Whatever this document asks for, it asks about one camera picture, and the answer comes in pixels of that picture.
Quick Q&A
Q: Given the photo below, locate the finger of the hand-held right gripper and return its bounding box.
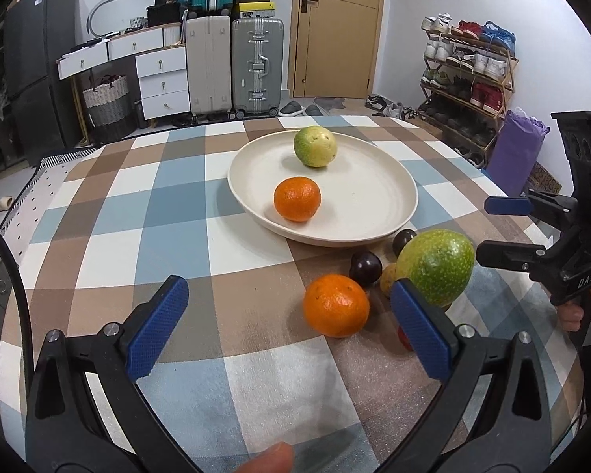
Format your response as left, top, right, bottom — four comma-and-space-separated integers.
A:
475, 236, 567, 281
483, 192, 579, 230

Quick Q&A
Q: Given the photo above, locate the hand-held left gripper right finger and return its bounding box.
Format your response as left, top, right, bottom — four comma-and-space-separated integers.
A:
384, 278, 565, 473

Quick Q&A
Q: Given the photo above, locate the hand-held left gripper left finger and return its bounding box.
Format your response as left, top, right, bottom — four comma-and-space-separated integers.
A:
24, 275, 203, 473

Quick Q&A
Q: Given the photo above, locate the small brown fruit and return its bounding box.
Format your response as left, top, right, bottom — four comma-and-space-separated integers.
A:
379, 262, 400, 297

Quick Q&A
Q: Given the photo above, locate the yellow green guava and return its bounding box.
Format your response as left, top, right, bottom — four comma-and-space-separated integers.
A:
395, 229, 476, 309

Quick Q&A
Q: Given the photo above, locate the orange mandarin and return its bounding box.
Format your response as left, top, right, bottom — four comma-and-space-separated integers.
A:
274, 176, 322, 222
303, 274, 371, 339

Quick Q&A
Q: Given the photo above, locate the cream round plate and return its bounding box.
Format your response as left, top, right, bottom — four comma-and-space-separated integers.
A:
227, 127, 419, 247

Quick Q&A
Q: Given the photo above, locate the person's right hand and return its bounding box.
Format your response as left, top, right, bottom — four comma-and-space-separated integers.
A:
556, 282, 591, 332

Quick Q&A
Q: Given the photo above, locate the person's left hand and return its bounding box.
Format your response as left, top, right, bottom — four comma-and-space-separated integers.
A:
234, 446, 296, 473

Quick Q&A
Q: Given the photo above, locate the brown patterned doormat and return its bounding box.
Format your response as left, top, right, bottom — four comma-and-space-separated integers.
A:
527, 162, 562, 195

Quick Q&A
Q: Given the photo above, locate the purple bag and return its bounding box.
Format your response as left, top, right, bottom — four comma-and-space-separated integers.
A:
485, 107, 550, 198

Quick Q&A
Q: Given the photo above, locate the dark purple plum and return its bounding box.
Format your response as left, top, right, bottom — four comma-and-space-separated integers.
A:
392, 229, 418, 257
349, 251, 381, 287

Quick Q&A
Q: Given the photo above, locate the shoe rack with shoes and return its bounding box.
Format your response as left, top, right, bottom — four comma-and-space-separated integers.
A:
420, 12, 518, 158

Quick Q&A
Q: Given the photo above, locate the green yellow citrus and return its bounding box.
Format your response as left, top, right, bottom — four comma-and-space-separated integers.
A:
294, 126, 338, 168

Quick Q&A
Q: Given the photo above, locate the woven laundry basket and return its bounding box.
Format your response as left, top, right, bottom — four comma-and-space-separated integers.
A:
82, 74, 138, 143

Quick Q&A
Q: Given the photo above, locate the wooden door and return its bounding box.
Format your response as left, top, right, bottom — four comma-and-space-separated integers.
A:
290, 0, 387, 99

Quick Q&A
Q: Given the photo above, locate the white drawer cabinet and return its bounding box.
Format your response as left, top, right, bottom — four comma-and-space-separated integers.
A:
56, 24, 190, 121

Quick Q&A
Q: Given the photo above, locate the beige suitcase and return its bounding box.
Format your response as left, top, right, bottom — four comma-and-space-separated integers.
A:
184, 14, 233, 115

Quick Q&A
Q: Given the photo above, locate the silver suitcase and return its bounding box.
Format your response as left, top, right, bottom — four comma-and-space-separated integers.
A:
231, 16, 285, 119

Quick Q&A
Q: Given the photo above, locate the dark grey refrigerator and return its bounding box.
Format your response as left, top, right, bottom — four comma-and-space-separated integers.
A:
2, 0, 82, 166

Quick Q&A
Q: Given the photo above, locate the black storage bag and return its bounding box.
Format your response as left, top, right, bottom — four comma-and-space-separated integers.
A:
147, 2, 183, 28

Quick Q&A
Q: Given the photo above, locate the grey oval hoop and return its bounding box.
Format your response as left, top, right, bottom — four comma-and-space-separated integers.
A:
87, 0, 158, 40

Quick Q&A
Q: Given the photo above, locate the yellow black shoe box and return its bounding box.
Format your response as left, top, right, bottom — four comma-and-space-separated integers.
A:
236, 1, 271, 18

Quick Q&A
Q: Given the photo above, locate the black cable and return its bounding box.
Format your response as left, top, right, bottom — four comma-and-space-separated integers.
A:
0, 214, 30, 405

